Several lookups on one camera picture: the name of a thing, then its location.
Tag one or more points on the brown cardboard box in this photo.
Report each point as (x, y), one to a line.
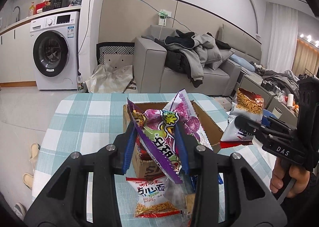
(206, 124)

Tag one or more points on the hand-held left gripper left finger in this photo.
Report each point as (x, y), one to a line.
(128, 152)

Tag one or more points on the person's right hand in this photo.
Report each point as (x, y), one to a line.
(299, 182)

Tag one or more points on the crumpled plastic sheet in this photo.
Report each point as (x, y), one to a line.
(109, 79)

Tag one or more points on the wall outlet with green plug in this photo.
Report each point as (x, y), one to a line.
(164, 17)

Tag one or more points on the white cup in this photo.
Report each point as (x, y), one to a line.
(290, 101)

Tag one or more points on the beige slipper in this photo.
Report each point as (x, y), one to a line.
(28, 180)
(34, 153)

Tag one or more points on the white washing machine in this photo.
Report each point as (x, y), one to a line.
(54, 52)

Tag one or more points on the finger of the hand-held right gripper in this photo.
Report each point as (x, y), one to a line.
(276, 123)
(249, 126)

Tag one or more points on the yellow bottle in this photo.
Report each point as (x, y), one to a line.
(31, 10)

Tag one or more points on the tan biscuit packet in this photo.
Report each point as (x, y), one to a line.
(189, 202)

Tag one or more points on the grey sofa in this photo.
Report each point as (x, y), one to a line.
(149, 67)

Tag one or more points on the black garment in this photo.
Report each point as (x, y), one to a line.
(179, 38)

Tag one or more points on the grey jacket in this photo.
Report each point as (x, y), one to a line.
(199, 54)

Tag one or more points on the blue pillow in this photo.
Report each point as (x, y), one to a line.
(243, 63)

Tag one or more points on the purple snack packet green print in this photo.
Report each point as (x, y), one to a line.
(159, 142)

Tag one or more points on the red box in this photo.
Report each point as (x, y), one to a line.
(42, 8)

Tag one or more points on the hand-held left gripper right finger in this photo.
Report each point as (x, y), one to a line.
(180, 152)

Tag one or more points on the plastic bottle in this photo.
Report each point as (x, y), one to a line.
(80, 83)

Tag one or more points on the grey slipper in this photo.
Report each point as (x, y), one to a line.
(20, 210)

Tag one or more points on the patterned black white panel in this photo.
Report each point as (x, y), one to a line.
(112, 48)

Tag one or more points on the grey side cabinet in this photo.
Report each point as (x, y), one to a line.
(254, 84)

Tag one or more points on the white curtain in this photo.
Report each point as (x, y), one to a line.
(281, 37)

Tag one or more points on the red snack packet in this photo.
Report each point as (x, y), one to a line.
(143, 151)

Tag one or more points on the kitchen faucet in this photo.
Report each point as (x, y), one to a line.
(17, 12)

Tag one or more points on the white noodle snack packet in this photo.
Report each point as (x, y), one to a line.
(149, 192)
(246, 102)

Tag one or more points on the black pressure cooker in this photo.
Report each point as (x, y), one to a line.
(59, 1)

